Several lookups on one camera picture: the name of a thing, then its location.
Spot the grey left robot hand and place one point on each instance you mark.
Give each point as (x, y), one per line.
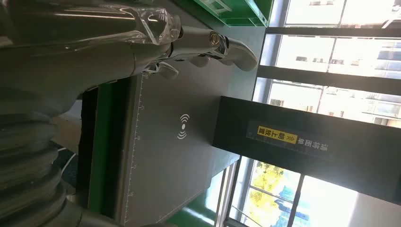
(78, 59)

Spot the black yellow column label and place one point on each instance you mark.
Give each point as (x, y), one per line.
(288, 139)

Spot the black weighing scale platform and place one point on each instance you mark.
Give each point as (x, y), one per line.
(169, 156)

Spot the black scale column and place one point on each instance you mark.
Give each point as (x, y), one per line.
(351, 156)

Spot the dark green table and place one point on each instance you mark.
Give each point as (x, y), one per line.
(241, 81)

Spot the green plastic crate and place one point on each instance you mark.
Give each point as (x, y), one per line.
(238, 12)

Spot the glass window wall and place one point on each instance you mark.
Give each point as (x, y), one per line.
(313, 72)

